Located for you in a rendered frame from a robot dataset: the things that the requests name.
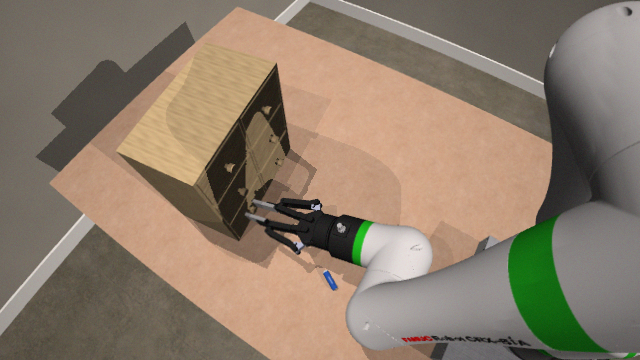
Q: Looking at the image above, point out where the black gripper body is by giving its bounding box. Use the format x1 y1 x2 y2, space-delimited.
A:
296 210 338 251

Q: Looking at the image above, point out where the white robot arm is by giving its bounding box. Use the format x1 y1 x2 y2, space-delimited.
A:
328 1 640 360

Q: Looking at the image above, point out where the small wooden chest of drawers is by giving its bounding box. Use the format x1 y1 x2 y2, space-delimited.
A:
116 42 291 241

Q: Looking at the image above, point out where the blue aa battery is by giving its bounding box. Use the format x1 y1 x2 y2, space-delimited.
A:
322 270 338 290

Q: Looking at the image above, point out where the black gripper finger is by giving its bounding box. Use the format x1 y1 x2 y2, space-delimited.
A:
252 198 322 222
245 212 309 255

